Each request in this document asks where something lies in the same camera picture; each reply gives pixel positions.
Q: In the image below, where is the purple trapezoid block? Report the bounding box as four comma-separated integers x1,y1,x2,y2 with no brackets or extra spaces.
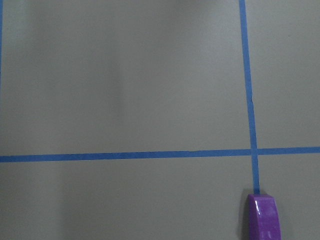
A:
247,194,282,240

